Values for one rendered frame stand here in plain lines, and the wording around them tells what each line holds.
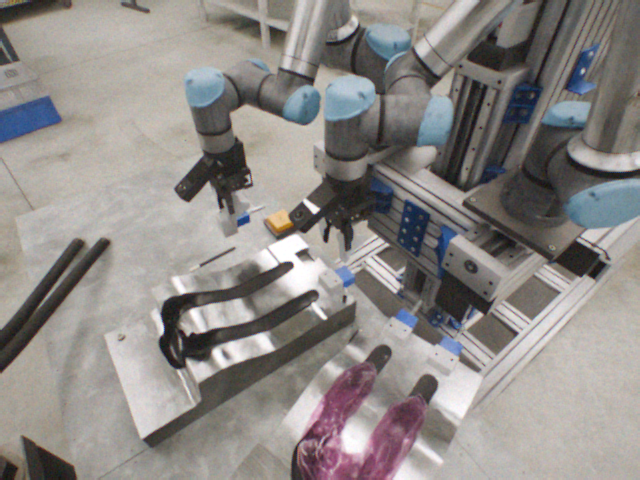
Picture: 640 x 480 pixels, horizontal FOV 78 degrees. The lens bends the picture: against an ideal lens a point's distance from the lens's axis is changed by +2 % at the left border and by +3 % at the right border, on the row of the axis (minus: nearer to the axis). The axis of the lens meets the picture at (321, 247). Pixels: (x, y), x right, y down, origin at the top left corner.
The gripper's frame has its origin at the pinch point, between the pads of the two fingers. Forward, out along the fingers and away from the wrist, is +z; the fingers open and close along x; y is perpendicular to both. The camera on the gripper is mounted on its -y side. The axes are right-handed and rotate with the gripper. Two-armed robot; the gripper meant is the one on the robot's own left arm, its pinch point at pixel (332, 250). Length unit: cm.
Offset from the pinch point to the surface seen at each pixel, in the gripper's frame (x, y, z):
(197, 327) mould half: 3.8, -30.7, 7.5
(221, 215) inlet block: 29.2, -13.4, 5.3
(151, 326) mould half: 15.1, -38.7, 14.9
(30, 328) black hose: 25, -59, 10
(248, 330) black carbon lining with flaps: -0.1, -21.9, 11.7
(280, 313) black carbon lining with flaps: 0.5, -13.9, 13.0
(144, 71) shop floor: 359, 41, 101
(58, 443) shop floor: 51, -90, 101
